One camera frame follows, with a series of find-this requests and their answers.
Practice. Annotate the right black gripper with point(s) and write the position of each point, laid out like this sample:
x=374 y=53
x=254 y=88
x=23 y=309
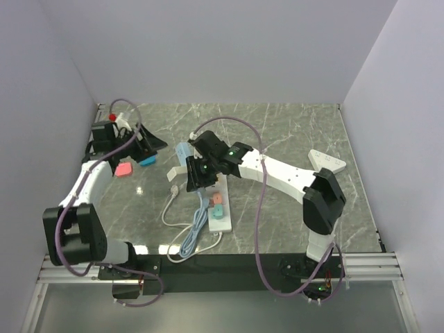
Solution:
x=195 y=180

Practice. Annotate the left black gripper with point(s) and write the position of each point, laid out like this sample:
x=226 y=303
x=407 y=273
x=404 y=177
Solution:
x=147 y=146

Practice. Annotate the dark blue plug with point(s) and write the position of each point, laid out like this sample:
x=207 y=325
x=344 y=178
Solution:
x=148 y=161

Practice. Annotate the white adapter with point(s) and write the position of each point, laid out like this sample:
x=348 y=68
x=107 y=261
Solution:
x=176 y=171

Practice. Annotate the pink square plug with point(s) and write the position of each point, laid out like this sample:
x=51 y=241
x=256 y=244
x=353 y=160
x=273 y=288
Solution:
x=124 y=169

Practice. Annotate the white power strip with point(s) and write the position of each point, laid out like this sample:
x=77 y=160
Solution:
x=225 y=224

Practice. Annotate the white triangular socket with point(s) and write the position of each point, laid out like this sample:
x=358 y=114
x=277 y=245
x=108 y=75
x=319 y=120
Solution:
x=321 y=160

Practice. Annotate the blue power strip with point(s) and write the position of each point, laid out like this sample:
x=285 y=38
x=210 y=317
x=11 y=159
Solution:
x=183 y=151

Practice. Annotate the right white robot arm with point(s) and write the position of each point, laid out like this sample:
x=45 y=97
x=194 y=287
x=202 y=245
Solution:
x=318 y=192

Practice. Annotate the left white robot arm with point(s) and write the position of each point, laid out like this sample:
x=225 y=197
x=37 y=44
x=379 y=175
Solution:
x=74 y=233

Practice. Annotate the coral plug on strip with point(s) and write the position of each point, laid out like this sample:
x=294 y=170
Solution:
x=217 y=198

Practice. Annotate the teal plug on strip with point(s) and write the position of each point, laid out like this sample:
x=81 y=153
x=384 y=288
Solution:
x=217 y=212

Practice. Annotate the black base bar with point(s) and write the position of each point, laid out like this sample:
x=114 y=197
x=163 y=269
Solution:
x=211 y=273

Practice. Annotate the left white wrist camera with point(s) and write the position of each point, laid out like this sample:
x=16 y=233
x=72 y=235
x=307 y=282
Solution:
x=121 y=120

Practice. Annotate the aluminium frame rail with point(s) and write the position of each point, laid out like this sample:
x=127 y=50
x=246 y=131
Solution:
x=50 y=274

